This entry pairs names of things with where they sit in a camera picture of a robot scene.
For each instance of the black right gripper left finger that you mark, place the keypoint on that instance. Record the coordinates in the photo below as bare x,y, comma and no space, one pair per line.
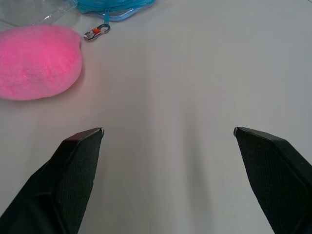
61,185

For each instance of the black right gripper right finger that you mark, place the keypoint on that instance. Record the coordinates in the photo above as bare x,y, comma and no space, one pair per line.
273,180

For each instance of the pink fluffy plush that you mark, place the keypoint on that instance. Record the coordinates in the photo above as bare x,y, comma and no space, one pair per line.
36,62

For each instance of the clear plastic container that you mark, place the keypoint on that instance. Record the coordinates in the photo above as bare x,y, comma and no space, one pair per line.
73,7

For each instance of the silver carabiner zipper pull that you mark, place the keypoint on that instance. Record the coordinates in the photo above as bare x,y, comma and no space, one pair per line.
96,32

